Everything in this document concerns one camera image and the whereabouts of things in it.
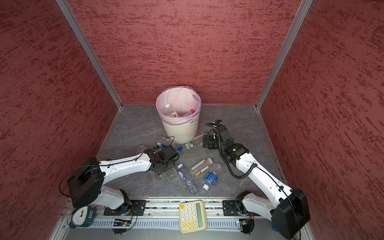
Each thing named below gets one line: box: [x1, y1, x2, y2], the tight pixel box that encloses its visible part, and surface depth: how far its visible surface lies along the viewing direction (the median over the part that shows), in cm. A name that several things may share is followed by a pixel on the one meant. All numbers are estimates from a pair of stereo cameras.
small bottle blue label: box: [202, 163, 224, 191], surface depth 81 cm
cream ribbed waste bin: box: [156, 86, 202, 144], surface depth 92 cm
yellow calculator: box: [179, 200, 208, 234], surface depth 71 cm
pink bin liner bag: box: [155, 86, 202, 125], surface depth 94 cm
